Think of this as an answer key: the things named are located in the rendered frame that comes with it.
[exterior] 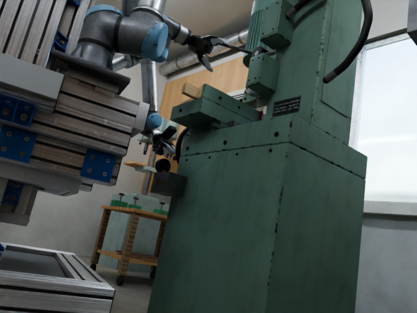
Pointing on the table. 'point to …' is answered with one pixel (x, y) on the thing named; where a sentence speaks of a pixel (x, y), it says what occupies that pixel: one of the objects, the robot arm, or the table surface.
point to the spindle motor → (253, 40)
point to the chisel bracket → (254, 100)
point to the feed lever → (249, 50)
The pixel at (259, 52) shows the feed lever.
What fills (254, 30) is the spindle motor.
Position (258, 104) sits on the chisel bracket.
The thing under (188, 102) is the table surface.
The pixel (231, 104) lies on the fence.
